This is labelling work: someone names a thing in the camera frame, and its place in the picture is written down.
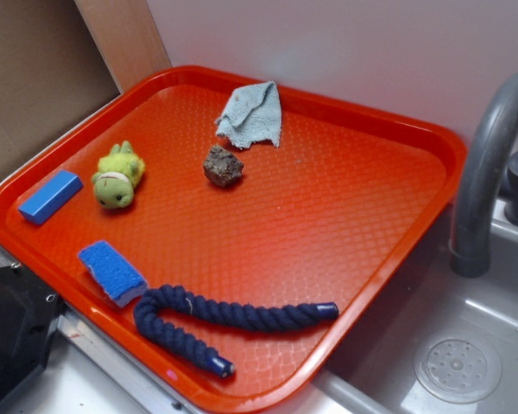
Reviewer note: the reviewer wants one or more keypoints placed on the orange plastic tray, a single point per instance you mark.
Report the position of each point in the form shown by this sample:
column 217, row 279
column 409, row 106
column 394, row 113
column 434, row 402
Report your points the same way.
column 328, row 216

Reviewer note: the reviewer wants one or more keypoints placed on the green plush frog toy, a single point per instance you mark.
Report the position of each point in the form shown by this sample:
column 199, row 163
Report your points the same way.
column 119, row 174

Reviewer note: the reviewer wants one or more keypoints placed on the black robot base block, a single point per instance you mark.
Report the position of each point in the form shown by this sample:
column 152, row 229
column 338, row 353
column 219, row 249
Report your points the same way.
column 29, row 312

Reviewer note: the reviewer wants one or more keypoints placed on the blue rectangular block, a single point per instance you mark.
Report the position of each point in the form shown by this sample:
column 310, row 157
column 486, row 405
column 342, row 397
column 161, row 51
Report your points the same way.
column 45, row 202

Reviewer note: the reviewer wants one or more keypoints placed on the grey toy faucet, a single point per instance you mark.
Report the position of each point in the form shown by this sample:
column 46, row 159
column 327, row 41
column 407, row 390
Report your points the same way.
column 484, row 175

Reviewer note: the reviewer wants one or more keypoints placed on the blue sponge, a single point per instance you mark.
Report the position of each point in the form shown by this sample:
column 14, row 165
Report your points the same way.
column 120, row 281

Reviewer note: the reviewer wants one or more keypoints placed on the brown rock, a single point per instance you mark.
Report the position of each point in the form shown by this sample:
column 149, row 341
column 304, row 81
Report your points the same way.
column 222, row 167

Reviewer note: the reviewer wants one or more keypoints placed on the light blue cloth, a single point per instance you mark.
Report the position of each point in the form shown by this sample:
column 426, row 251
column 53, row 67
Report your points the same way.
column 251, row 115

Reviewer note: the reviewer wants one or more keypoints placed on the grey plastic sink basin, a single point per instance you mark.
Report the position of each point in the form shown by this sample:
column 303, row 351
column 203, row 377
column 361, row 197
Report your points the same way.
column 432, row 341

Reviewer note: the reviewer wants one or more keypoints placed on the brown cardboard panel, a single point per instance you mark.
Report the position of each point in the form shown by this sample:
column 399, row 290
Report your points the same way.
column 52, row 77

